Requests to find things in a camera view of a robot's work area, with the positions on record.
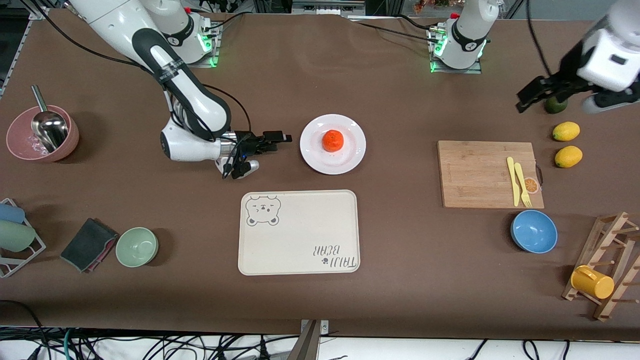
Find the white round plate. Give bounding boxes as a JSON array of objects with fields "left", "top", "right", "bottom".
[{"left": 300, "top": 114, "right": 367, "bottom": 176}]

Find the orange mandarin fruit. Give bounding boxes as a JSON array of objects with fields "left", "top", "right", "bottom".
[{"left": 322, "top": 129, "right": 345, "bottom": 153}]

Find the yellow lemon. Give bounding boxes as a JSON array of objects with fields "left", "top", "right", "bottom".
[
  {"left": 552, "top": 121, "right": 581, "bottom": 142},
  {"left": 554, "top": 145, "right": 584, "bottom": 169}
]

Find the yellow plastic fork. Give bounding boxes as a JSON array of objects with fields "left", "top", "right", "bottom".
[{"left": 514, "top": 162, "right": 533, "bottom": 208}]

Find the yellow plastic knife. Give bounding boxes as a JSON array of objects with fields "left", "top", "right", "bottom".
[{"left": 506, "top": 156, "right": 521, "bottom": 207}]

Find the cream tray with bear print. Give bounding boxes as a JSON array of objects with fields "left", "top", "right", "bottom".
[{"left": 238, "top": 189, "right": 361, "bottom": 276}]

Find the wooden cutting board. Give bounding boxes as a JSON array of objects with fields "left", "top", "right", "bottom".
[{"left": 437, "top": 140, "right": 545, "bottom": 209}]

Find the blue bowl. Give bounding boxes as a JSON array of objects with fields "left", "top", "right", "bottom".
[{"left": 510, "top": 209, "right": 559, "bottom": 254}]

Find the grey power strip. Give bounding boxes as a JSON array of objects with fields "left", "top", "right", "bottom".
[{"left": 292, "top": 0, "right": 366, "bottom": 16}]

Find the pale green bowl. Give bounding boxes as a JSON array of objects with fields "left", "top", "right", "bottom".
[{"left": 115, "top": 227, "right": 159, "bottom": 268}]

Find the dark grey folded cloth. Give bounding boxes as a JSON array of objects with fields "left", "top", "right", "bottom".
[{"left": 60, "top": 218, "right": 119, "bottom": 274}]

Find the yellow mug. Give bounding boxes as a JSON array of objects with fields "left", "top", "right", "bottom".
[{"left": 570, "top": 265, "right": 615, "bottom": 300}]

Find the wooden mug rack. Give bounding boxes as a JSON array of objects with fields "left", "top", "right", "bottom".
[{"left": 561, "top": 211, "right": 640, "bottom": 322}]

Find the metal scoop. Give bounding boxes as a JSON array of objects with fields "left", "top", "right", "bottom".
[{"left": 31, "top": 85, "right": 69, "bottom": 153}]

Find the pink bowl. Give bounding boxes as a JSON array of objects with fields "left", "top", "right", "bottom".
[{"left": 6, "top": 105, "right": 80, "bottom": 163}]

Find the light blue cup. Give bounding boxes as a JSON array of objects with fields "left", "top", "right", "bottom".
[{"left": 0, "top": 203, "right": 26, "bottom": 224}]

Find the pale green cup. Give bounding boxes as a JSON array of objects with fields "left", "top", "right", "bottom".
[{"left": 0, "top": 220, "right": 37, "bottom": 253}]

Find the aluminium frame profile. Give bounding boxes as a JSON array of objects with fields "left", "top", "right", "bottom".
[{"left": 602, "top": 0, "right": 640, "bottom": 35}]

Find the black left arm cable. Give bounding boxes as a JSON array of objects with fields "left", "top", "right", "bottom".
[{"left": 526, "top": 0, "right": 554, "bottom": 78}]

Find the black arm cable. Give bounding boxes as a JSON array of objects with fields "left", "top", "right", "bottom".
[
  {"left": 30, "top": 0, "right": 253, "bottom": 179},
  {"left": 526, "top": 0, "right": 554, "bottom": 78}
]

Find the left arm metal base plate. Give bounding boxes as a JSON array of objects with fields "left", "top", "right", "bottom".
[{"left": 429, "top": 25, "right": 483, "bottom": 75}]

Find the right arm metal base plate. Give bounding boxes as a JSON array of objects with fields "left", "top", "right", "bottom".
[{"left": 166, "top": 22, "right": 221, "bottom": 68}]

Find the black right base cable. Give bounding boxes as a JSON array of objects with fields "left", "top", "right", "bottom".
[{"left": 197, "top": 11, "right": 248, "bottom": 38}]

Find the black base cable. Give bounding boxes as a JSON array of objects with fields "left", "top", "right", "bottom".
[
  {"left": 347, "top": 15, "right": 442, "bottom": 43},
  {"left": 197, "top": 11, "right": 248, "bottom": 38}
]

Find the black left base cable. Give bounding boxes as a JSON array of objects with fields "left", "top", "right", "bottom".
[{"left": 347, "top": 15, "right": 442, "bottom": 43}]

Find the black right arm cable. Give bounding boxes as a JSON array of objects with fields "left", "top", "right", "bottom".
[{"left": 30, "top": 0, "right": 253, "bottom": 179}]

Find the metal table edge bracket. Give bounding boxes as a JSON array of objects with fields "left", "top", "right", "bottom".
[{"left": 300, "top": 319, "right": 329, "bottom": 335}]

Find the dark support post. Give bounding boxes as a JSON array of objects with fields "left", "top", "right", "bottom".
[{"left": 287, "top": 320, "right": 321, "bottom": 360}]

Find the white wire rack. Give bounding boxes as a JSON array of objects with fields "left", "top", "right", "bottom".
[{"left": 0, "top": 198, "right": 47, "bottom": 279}]

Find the aluminium side rail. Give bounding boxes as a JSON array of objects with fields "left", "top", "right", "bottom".
[{"left": 0, "top": 19, "right": 40, "bottom": 97}]

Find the teal floor cable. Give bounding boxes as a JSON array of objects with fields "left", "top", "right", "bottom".
[{"left": 61, "top": 327, "right": 75, "bottom": 360}]

